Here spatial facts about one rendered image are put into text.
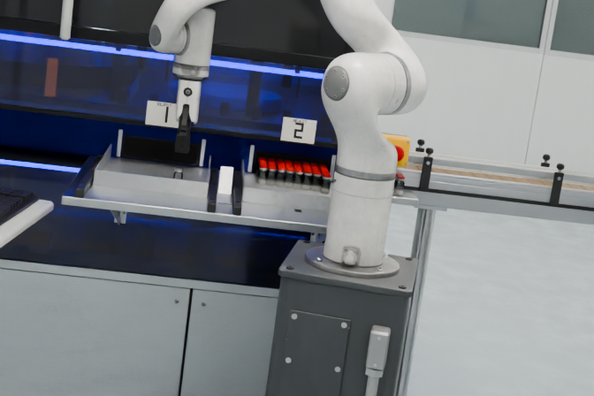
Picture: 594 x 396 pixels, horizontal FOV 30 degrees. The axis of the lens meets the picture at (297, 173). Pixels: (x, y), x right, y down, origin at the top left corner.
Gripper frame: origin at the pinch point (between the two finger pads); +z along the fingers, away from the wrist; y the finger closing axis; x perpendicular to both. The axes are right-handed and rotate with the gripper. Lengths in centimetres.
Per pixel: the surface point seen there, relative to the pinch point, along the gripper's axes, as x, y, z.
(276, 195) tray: -22.8, -6.6, 8.7
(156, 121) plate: 7.5, 18.9, -1.5
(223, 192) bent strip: -10.7, -1.0, 10.4
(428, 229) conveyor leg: -68, 34, 21
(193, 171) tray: -2.8, 21.0, 10.3
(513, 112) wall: -206, 481, 31
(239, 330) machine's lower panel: -19, 20, 51
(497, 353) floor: -130, 163, 96
